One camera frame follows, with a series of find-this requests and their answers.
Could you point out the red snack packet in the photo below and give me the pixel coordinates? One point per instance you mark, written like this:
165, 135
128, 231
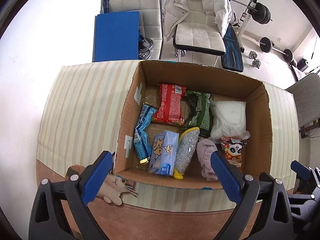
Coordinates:
168, 105

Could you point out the grey chair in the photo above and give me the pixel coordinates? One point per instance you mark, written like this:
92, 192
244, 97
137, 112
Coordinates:
307, 95

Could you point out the cardboard box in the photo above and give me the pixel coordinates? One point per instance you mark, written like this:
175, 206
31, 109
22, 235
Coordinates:
260, 120

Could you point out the white puffer jacket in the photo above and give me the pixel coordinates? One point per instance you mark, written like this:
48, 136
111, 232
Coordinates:
180, 5

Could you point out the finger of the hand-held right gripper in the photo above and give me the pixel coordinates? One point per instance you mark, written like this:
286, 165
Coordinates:
301, 170
316, 173

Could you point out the white soft bag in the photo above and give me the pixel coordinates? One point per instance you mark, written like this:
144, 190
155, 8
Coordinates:
227, 117

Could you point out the striped cat print table mat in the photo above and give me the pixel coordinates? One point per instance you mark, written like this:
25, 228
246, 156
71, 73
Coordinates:
82, 105

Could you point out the small black box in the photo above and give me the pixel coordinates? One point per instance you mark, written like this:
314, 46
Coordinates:
303, 65

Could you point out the purple cloth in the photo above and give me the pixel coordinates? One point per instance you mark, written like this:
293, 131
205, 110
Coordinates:
205, 155

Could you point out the long blue snack packet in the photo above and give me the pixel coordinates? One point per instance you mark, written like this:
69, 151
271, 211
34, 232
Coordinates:
142, 135

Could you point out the orange panda print packet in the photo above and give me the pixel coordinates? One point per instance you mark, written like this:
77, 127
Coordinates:
233, 152

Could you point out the blue tissue pack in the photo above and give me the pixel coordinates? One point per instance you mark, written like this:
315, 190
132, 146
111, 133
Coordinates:
162, 152

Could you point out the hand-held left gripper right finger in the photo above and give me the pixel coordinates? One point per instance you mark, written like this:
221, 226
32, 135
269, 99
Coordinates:
225, 177

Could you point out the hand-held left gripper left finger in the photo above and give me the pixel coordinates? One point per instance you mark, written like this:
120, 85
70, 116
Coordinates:
97, 177

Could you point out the green snack packet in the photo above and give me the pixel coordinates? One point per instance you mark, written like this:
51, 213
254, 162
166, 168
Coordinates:
200, 112

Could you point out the silver yellow scrub sponge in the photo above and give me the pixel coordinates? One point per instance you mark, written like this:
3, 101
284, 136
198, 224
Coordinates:
186, 147

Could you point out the metal weight plates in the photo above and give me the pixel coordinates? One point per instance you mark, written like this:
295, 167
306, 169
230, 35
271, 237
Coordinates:
146, 45

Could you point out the white padded chair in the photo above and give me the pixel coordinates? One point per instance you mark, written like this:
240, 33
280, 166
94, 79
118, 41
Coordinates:
145, 5
197, 37

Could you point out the short barbell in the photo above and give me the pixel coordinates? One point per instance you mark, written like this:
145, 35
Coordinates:
265, 44

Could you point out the blue air pump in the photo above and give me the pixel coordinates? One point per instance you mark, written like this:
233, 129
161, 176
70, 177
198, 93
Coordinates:
107, 1

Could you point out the small metal dumbbell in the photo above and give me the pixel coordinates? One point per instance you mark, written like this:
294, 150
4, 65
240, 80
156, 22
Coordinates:
256, 63
253, 55
180, 53

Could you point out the barbell with black plates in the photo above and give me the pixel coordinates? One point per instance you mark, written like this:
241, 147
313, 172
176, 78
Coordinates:
262, 12

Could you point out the black blue weight bench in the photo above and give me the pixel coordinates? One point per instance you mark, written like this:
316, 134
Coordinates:
232, 52

